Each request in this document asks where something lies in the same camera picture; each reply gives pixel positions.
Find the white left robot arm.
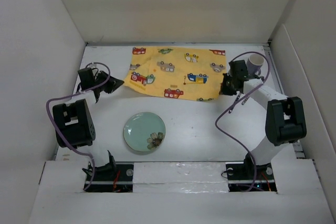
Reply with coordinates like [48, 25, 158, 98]
[48, 67, 124, 162]

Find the metal fork black handle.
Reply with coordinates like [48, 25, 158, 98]
[228, 92, 241, 114]

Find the yellow car print cloth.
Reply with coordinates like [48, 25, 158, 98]
[124, 46, 226, 102]

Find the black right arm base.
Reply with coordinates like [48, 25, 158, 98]
[221, 162, 277, 192]

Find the green floral plate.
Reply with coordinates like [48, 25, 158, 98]
[123, 112, 166, 153]

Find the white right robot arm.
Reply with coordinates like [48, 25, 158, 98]
[220, 60, 307, 179]

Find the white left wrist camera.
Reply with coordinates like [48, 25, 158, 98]
[85, 62, 97, 69]

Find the purple mug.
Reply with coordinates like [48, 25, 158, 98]
[246, 54, 265, 76]

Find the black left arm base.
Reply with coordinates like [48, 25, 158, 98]
[85, 163, 134, 193]

